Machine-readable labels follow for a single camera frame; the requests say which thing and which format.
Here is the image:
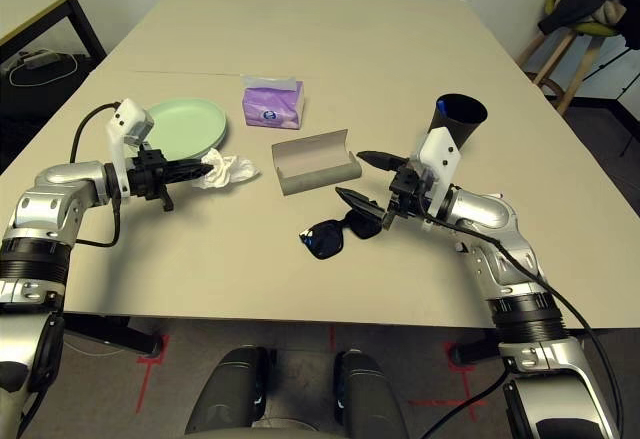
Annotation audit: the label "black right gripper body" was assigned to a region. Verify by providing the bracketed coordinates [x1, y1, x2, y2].
[383, 160, 432, 231]

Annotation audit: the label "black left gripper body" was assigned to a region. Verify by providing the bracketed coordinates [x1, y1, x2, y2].
[127, 147, 175, 212]

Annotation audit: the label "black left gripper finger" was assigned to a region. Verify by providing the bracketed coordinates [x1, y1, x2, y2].
[163, 157, 213, 175]
[163, 171, 210, 187]

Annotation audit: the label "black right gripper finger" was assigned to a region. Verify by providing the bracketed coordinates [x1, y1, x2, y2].
[356, 149, 409, 172]
[334, 187, 391, 223]

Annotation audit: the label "light green plate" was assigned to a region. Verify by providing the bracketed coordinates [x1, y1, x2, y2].
[146, 97, 229, 163]

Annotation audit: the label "white tissue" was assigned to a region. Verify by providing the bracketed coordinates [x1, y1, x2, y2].
[191, 147, 262, 191]

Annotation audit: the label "black sunglasses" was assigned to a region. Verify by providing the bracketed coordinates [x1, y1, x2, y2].
[298, 208, 384, 262]

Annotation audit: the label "grey glasses case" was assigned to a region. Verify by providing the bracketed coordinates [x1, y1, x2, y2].
[270, 128, 363, 197]

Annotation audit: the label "black cup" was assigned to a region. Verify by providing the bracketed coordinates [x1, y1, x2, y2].
[427, 93, 489, 153]

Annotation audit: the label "purple tissue pack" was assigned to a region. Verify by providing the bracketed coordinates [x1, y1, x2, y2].
[240, 73, 307, 130]

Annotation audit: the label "white power adapter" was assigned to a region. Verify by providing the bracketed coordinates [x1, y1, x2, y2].
[19, 51, 56, 68]

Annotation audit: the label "grey right robot leg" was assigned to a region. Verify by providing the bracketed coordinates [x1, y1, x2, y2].
[333, 351, 409, 439]

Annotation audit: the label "grey robot leg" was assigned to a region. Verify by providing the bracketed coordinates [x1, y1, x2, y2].
[185, 346, 274, 439]
[333, 351, 409, 439]

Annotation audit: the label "wooden stool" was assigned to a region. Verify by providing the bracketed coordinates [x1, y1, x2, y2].
[514, 26, 626, 115]

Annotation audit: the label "grey left robot leg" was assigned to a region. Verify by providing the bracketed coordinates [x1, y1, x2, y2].
[185, 346, 274, 439]

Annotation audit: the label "black tripod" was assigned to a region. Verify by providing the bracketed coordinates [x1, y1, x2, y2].
[581, 33, 640, 159]

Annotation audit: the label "grey robot torso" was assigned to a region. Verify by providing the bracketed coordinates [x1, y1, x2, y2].
[249, 413, 344, 439]

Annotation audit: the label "yellow-green seat cushion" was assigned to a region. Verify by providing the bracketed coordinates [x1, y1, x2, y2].
[543, 0, 622, 39]

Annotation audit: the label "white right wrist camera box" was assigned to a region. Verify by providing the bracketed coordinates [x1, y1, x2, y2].
[417, 127, 462, 233]

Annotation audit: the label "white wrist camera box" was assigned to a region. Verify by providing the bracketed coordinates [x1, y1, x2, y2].
[417, 127, 462, 233]
[105, 98, 155, 196]

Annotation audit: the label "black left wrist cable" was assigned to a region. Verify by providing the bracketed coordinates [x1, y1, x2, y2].
[69, 102, 125, 249]

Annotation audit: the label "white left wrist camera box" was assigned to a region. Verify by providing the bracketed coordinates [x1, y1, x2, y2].
[105, 98, 155, 196]

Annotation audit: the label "white adapter cable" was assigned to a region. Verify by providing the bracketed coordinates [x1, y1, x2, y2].
[8, 52, 80, 86]

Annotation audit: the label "beige side table black frame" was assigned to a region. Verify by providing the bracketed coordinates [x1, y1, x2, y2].
[0, 0, 109, 60]

